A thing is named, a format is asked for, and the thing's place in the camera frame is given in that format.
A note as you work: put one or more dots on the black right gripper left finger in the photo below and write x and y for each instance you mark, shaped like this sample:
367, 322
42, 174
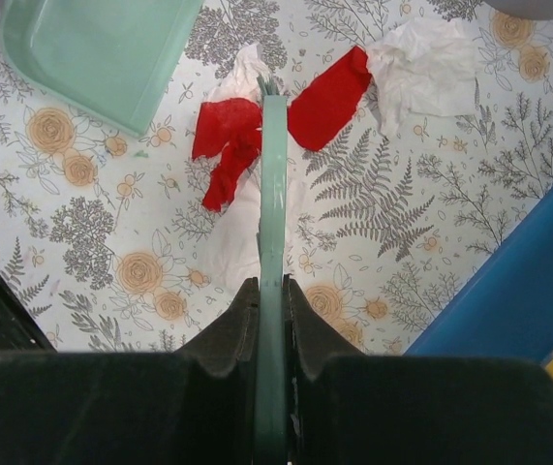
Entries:
190, 406

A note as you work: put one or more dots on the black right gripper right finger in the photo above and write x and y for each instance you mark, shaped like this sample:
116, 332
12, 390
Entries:
351, 408

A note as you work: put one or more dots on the green hand brush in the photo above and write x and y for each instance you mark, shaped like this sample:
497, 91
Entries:
270, 411

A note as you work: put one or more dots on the green plastic dustpan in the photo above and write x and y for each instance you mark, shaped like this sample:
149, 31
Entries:
111, 59

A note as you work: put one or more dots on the white paper scrap front right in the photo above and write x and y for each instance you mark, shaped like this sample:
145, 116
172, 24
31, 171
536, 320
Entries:
231, 254

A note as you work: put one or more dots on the blue shelf unit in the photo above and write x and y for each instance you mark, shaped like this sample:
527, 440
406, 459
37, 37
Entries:
506, 308

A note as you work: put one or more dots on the large red paper scrap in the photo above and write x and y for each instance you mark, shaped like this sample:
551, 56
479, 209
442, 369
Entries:
327, 105

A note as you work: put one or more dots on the white crumpled paper near bin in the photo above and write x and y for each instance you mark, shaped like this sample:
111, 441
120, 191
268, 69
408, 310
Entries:
425, 66

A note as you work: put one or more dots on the grey plastic waste bin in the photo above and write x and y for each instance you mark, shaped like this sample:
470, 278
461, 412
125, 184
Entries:
528, 9

